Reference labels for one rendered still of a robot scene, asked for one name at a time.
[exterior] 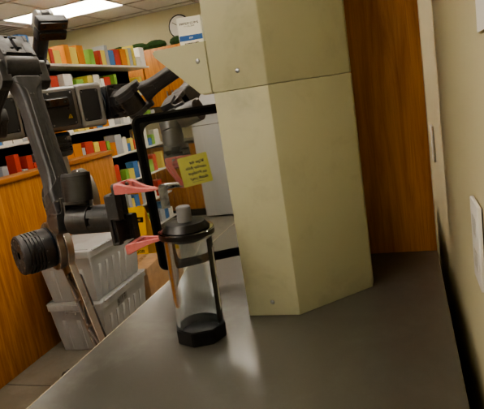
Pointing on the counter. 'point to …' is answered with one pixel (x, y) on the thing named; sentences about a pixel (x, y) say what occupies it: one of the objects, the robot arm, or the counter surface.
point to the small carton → (190, 30)
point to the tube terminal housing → (290, 150)
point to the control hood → (189, 65)
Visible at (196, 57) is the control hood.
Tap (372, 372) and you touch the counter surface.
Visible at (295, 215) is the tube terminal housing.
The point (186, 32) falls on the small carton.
